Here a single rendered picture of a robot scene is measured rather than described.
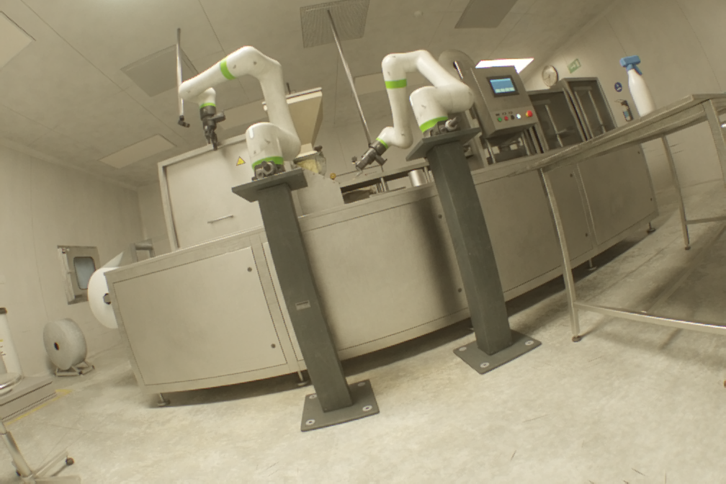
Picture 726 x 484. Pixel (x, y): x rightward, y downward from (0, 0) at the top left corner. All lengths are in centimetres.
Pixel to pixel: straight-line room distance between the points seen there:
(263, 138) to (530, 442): 130
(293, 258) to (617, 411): 113
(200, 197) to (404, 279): 115
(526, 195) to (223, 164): 166
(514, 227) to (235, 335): 150
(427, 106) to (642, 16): 416
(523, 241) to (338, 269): 98
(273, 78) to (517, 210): 139
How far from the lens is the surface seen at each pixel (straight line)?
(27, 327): 419
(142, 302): 175
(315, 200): 169
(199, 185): 179
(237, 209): 169
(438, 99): 132
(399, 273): 146
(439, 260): 151
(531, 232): 177
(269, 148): 119
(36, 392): 297
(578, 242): 202
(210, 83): 158
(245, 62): 141
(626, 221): 244
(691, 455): 85
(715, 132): 81
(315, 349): 117
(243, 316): 151
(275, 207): 113
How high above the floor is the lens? 64
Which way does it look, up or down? 4 degrees up
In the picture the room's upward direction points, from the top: 16 degrees counter-clockwise
